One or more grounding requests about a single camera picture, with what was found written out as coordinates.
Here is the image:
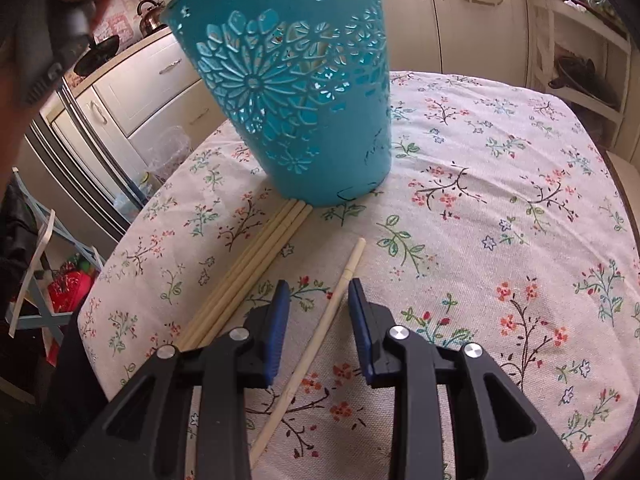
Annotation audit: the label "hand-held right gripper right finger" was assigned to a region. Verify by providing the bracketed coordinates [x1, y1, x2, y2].
[347, 277, 586, 480]

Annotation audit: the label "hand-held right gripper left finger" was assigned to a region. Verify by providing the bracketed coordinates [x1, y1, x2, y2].
[60, 279, 292, 480]

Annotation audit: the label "pale wooden chopstick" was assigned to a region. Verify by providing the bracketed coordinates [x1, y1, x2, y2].
[248, 238, 367, 467]

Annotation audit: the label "teal plastic cutout basket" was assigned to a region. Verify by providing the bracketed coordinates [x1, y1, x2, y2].
[161, 0, 393, 208]

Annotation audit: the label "black wok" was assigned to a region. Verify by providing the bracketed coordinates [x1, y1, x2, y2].
[74, 35, 121, 76]

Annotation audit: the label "cream drawer cabinet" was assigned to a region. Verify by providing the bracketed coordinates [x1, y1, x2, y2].
[50, 27, 216, 181]

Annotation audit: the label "stainless steel fridge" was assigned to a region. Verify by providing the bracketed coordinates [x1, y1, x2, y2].
[25, 80, 146, 241]

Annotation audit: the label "metal kettle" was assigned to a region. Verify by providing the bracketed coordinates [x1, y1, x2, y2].
[136, 0, 166, 36]

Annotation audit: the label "floral tablecloth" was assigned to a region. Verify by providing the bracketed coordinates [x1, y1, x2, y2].
[77, 70, 636, 480]

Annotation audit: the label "clear plastic bag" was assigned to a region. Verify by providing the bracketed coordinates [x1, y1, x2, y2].
[142, 125, 193, 186]

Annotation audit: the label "blue folding stool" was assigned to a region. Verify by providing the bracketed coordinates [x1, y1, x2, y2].
[5, 167, 106, 341]

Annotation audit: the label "red bag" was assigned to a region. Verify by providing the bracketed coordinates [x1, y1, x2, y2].
[47, 260, 98, 321]

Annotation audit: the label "white wooden stool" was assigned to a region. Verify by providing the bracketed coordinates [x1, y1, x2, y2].
[602, 150, 640, 211]

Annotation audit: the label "cream cabinet doors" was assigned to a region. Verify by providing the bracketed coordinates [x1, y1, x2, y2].
[375, 0, 541, 91]

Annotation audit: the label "dark pan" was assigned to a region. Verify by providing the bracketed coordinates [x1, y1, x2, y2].
[547, 55, 618, 108]

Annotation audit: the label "white shelf rack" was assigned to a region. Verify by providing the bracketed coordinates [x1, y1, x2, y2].
[527, 0, 633, 156]

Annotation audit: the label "pink patterned wall sticker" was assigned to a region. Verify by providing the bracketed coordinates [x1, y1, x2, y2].
[95, 0, 171, 46]

